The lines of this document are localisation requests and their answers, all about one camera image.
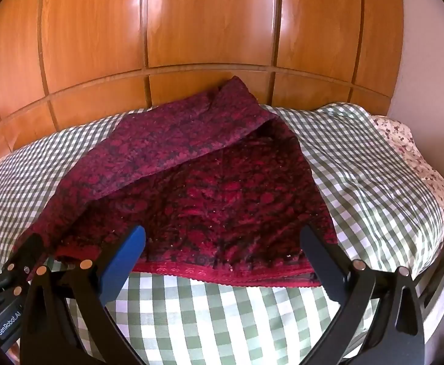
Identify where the floral print pillow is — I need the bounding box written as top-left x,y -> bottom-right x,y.
371,115 -> 444,233

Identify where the red floral patterned garment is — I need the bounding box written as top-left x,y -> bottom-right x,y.
17,77 -> 337,287

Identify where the wooden panelled wardrobe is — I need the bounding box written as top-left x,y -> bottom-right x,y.
0,0 -> 404,157

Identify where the bed frame edge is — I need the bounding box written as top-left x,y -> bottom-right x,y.
416,246 -> 444,343

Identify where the green white checkered bedsheet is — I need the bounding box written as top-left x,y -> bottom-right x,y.
0,105 -> 444,364

